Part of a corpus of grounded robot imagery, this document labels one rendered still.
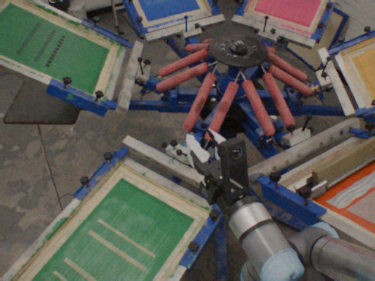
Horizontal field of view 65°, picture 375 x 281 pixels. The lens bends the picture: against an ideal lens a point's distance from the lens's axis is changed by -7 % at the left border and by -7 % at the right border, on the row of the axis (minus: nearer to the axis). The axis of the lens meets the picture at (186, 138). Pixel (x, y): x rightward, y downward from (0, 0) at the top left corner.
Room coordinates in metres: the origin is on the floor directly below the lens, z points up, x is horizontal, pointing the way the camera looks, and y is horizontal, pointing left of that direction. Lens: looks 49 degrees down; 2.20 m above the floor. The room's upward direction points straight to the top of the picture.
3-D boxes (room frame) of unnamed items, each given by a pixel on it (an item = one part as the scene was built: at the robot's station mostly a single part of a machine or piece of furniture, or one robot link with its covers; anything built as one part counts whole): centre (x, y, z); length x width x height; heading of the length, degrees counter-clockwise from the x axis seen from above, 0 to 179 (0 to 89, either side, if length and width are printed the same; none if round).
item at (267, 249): (0.19, -0.15, 1.65); 0.11 x 0.08 x 0.09; 24
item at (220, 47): (1.36, -0.26, 0.67); 0.39 x 0.39 x 1.35
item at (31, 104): (1.38, 0.41, 0.91); 1.34 x 0.40 x 0.08; 88
